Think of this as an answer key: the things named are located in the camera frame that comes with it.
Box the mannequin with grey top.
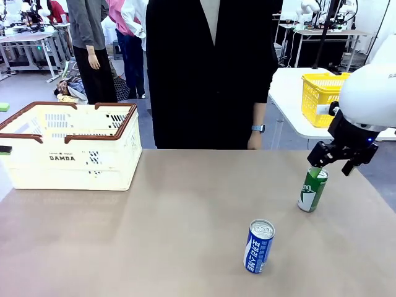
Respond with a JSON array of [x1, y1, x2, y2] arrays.
[[66, 0, 119, 105]]

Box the grey work desk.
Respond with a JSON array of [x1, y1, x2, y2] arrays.
[[0, 32, 67, 84]]

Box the green drink can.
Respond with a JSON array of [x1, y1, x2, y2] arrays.
[[297, 166, 330, 213]]

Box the pile of clothes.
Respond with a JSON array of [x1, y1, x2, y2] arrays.
[[54, 60, 90, 105]]

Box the person's left forearm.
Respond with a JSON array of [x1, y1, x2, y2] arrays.
[[252, 102, 267, 127]]

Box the mannequin with pink shirt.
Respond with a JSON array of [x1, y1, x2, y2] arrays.
[[106, 0, 146, 100]]

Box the cream basket with brown handles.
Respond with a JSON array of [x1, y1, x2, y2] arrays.
[[0, 101, 143, 191]]

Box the brown top background table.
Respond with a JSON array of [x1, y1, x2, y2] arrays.
[[278, 23, 369, 74]]

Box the person's left hand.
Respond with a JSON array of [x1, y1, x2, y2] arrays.
[[247, 132, 264, 150]]

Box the person in black coat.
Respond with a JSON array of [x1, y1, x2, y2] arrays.
[[145, 0, 279, 150]]

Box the black mesh bag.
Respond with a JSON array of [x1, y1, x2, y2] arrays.
[[113, 76, 131, 101]]

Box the blue Pocari drink can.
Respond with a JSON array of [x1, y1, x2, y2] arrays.
[[243, 218, 275, 275]]

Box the mannequin with white shirt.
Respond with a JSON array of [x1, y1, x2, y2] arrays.
[[120, 0, 150, 53]]

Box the yellow plastic shopping basket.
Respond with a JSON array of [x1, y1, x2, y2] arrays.
[[301, 72, 352, 129]]

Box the white curtain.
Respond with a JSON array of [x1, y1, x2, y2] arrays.
[[364, 0, 396, 67]]

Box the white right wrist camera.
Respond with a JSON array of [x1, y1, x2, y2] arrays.
[[315, 101, 341, 116]]

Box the black stand pole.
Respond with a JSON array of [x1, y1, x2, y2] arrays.
[[311, 0, 334, 70]]

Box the person in red top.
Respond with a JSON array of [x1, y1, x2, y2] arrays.
[[46, 0, 71, 24]]

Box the white side table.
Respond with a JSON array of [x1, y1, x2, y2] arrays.
[[267, 67, 396, 151]]

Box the background robot rig on desk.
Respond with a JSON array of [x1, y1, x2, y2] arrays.
[[0, 0, 50, 33]]

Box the grey stool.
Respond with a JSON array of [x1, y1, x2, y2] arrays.
[[111, 40, 123, 60]]

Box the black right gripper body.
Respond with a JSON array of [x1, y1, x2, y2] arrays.
[[327, 109, 379, 156]]

